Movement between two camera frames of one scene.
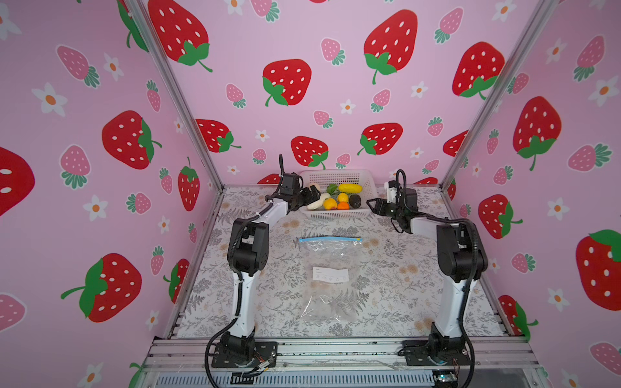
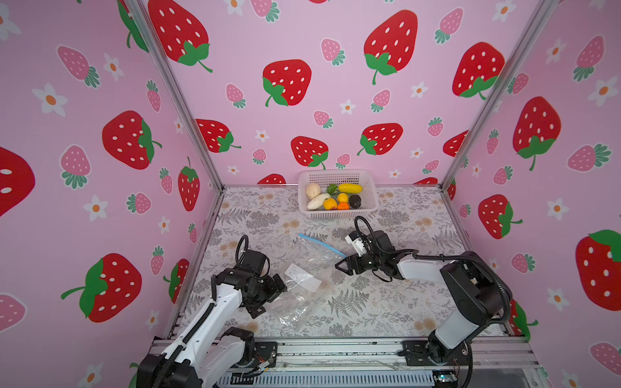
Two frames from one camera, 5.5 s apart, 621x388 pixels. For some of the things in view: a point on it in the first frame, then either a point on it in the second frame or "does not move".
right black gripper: [381, 203] to [348, 262]
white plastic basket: [327, 177] does not move
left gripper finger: [314, 192] to [279, 285]
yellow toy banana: [350, 188] does not move
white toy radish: [318, 204] does not move
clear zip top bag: [331, 277] to [308, 273]
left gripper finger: [307, 199] to [255, 310]
